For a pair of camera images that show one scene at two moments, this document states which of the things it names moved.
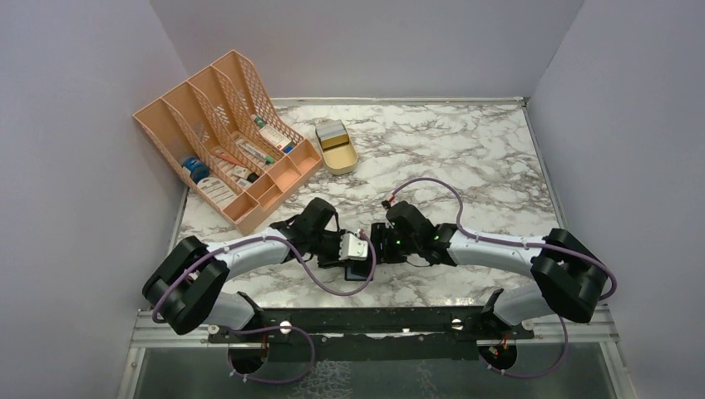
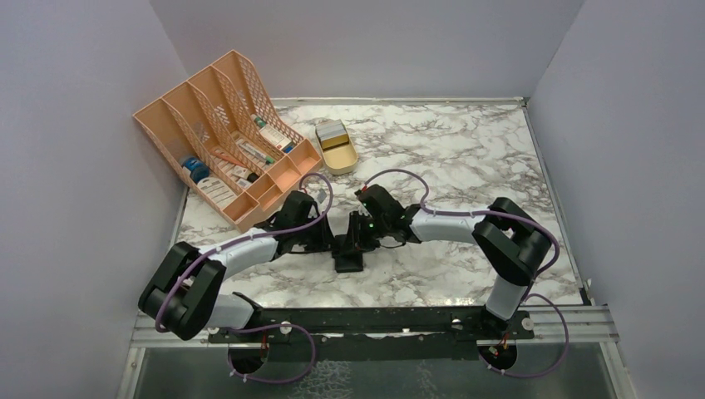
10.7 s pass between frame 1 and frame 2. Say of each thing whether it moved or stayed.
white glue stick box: stayed
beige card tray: stayed
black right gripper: moved
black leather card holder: moved
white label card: stayed
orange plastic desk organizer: stayed
